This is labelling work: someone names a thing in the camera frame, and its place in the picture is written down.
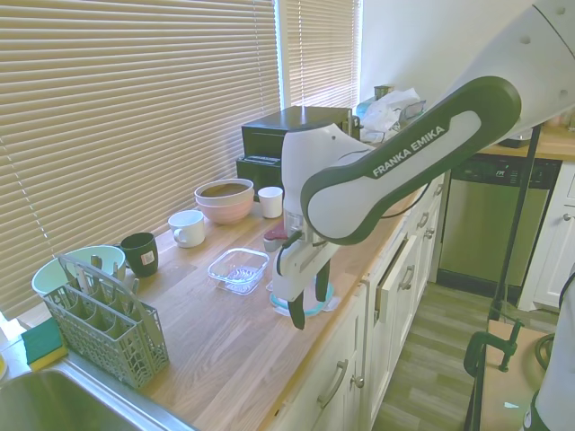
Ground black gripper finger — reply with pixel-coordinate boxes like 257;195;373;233
287;291;308;331
313;261;333;304

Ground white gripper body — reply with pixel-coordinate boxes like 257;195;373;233
272;232;336;306

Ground clear lid with teal seal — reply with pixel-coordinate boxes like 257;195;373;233
265;280;342;318

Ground clear glass food container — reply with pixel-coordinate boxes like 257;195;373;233
207;248;270;296

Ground white kitchen cabinet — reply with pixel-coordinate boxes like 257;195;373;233
269;172;455;431

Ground small white ribbed mug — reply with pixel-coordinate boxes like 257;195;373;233
257;186;284;220

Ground pink bowl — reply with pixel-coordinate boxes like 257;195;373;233
196;193;255;225

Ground grey bowl with brown inside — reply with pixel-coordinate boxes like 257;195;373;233
194;178;255;208

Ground large white mug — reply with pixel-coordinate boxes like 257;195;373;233
167;209;207;249

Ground black plastic cup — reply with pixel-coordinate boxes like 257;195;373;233
119;232;159;278

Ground dark green clamp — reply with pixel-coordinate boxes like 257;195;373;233
500;317;526;372
464;330;491;431

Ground stainless steel dishwasher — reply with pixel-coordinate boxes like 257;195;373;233
438;154;562;288

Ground white plastic bag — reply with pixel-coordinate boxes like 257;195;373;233
361;88;423;143

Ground grey plastic cutlery basket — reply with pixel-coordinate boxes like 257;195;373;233
42;253;171;391

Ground metal cutlery piece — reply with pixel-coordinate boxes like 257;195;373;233
74;264;93;294

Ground beige window blinds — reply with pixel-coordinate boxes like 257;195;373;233
0;0;279;322
284;0;363;111

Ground white side cabinet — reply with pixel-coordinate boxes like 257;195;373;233
529;161;575;311

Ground dark small countertop appliance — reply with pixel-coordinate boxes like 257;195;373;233
497;129;532;150

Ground light green bowl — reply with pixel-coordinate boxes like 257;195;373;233
31;244;127;300

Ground green and yellow sponge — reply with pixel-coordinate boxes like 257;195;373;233
21;323;69;373

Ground stainless steel sink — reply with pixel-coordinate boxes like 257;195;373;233
0;358;199;431

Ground metal drawer handle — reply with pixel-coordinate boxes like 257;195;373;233
316;358;349;409

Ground metal cabinet door handle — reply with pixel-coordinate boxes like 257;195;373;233
397;264;417;293

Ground black camera tripod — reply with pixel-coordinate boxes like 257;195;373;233
487;125;545;321

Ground green coiled hose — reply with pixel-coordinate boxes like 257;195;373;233
533;331;559;370

